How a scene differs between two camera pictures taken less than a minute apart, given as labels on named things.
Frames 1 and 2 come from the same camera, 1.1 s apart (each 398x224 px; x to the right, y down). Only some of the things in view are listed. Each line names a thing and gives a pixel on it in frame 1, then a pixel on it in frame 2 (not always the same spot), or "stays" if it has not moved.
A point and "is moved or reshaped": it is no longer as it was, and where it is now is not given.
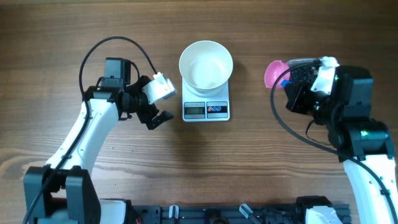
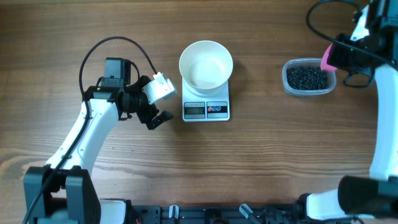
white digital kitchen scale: (199, 109) stays
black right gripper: (296, 97) to (336, 58)
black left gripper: (151, 111) stays
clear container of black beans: (306, 74) stays
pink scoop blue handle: (273, 68) is moved or reshaped
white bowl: (206, 67) stays
